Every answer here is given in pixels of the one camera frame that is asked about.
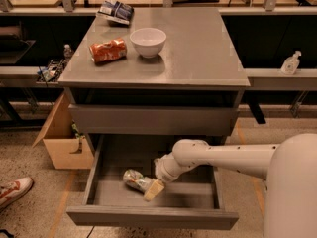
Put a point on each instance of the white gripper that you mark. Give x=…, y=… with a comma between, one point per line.
x=160, y=171

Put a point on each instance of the green white 7up can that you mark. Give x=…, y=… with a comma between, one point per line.
x=136, y=180

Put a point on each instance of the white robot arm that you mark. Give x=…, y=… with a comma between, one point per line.
x=289, y=169

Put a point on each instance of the open grey middle drawer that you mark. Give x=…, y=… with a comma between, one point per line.
x=194, y=201

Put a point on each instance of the closed grey top drawer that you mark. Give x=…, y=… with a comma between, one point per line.
x=149, y=120

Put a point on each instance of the grey drawer cabinet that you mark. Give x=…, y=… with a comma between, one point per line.
x=198, y=66

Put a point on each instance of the orange soda can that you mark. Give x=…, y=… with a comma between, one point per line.
x=112, y=50

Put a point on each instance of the cardboard box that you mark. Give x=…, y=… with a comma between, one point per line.
x=65, y=149

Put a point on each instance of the white bowl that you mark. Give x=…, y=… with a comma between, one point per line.
x=148, y=42

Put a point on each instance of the white red sneaker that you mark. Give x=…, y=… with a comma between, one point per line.
x=14, y=190

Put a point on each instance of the grey side shelf right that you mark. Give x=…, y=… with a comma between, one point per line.
x=272, y=79

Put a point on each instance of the grey side shelf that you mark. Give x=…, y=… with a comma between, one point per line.
x=272, y=79
x=23, y=77

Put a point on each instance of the small plastic water bottle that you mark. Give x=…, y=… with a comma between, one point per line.
x=68, y=53

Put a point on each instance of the clear sanitizer pump bottle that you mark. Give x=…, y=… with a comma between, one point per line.
x=291, y=64

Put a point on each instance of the grey side shelf left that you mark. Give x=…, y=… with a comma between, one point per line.
x=23, y=77

